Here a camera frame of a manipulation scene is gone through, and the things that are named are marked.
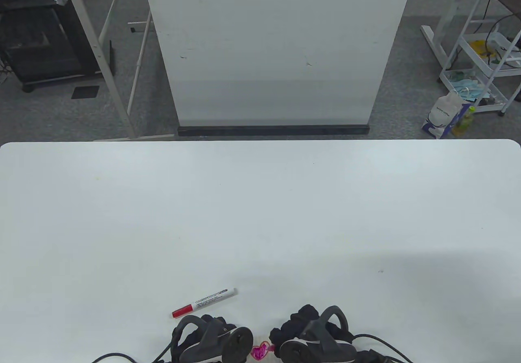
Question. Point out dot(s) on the black floor mat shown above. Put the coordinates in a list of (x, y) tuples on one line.
[(85, 92)]

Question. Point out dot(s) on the person's right hand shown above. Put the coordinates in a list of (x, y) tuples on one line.
[(297, 322)]

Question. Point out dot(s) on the white plastic bag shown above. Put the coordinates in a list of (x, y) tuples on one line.
[(441, 112)]

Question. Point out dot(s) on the black cabinet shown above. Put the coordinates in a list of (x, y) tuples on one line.
[(36, 45)]

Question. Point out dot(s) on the white marker with red cap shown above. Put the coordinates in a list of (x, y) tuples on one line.
[(207, 300)]

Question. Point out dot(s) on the white metal frame stand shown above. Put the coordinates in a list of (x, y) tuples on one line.
[(95, 47)]

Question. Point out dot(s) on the black board base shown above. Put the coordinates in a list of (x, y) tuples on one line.
[(272, 130)]

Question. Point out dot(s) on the white stand foot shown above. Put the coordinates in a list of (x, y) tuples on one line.
[(433, 45)]

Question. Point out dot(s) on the white utility cart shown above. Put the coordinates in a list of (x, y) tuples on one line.
[(484, 66)]

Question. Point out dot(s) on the yellow bottle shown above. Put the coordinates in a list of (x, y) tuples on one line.
[(464, 122)]

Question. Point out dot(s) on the white tube stand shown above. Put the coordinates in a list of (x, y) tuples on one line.
[(139, 65)]

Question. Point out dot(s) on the person's left hand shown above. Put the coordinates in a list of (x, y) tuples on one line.
[(217, 321)]

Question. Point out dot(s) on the lined paper with heart outline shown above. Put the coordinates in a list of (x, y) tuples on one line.
[(260, 351)]

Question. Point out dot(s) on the blue face masks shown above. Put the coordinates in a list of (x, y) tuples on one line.
[(468, 88)]

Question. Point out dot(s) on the yellow item on cart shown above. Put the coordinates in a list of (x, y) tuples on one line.
[(480, 47)]

